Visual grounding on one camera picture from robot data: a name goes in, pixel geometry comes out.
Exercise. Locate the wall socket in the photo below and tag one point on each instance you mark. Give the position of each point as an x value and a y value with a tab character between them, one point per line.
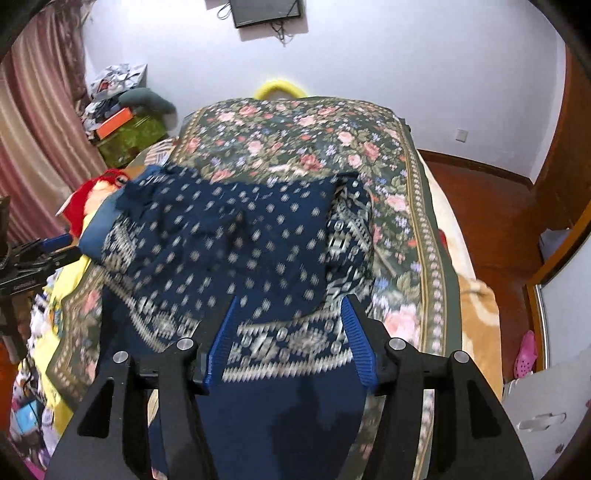
461	135

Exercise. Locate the pink slipper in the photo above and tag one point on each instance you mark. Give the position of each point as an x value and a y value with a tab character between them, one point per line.
526	357

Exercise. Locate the striped brown curtain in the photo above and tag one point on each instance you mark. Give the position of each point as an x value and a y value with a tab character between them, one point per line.
45	151

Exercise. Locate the wooden door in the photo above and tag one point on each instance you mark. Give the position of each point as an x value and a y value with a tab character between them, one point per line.
562	190

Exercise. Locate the red plush toy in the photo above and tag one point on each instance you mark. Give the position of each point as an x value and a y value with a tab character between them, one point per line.
82	204

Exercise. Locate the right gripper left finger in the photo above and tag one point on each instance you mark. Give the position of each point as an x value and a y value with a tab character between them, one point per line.
107	438

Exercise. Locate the yellow hoop behind bed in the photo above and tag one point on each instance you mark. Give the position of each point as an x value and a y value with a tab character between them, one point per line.
279	87

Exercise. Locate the yellow garment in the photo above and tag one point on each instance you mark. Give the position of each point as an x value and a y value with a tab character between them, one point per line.
65	282

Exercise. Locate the green covered cabinet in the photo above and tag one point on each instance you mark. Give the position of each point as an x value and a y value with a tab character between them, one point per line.
124	144

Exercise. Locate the folded blue jeans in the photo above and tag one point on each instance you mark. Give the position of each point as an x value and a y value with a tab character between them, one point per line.
100	214

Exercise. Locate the small wall monitor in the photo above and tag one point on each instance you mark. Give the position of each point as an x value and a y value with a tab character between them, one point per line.
247	13

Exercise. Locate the floral bedspread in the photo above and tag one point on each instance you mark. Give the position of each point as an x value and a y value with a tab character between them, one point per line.
415	291

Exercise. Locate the grey plush pillow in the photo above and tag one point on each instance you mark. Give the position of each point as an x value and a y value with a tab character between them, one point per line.
145	99

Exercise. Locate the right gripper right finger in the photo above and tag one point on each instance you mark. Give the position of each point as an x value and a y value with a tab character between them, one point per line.
473	437

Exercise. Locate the navy patterned hooded garment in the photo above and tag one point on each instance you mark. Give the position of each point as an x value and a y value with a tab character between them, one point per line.
289	404

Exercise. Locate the orange box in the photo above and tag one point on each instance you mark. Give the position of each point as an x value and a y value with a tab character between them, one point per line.
113	123

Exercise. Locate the orange blanket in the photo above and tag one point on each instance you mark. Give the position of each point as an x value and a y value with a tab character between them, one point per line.
481	332

